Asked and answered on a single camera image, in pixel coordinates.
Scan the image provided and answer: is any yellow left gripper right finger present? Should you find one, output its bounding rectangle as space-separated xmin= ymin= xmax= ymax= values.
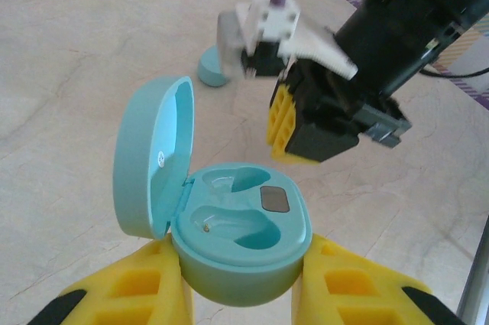
xmin=290 ymin=232 xmax=473 ymax=325

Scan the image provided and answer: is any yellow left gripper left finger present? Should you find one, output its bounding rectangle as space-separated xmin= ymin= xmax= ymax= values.
xmin=26 ymin=236 xmax=196 ymax=325

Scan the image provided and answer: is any light blue wireless earbud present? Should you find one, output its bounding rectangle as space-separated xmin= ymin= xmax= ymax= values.
xmin=196 ymin=47 xmax=231 ymax=88

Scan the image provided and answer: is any light blue earbud charging case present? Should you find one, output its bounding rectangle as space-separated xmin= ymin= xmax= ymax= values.
xmin=113 ymin=75 xmax=315 ymax=309

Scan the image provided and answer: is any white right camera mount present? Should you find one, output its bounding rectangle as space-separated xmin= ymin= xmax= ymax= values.
xmin=235 ymin=0 xmax=359 ymax=81

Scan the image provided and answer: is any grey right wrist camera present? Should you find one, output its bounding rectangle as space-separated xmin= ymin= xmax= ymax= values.
xmin=215 ymin=11 xmax=287 ymax=80

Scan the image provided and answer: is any thin black cable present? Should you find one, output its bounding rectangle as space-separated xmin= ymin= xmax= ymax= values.
xmin=419 ymin=63 xmax=489 ymax=80

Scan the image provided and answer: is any long aluminium base rail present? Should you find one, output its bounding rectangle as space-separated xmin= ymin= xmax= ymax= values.
xmin=456 ymin=213 xmax=489 ymax=325

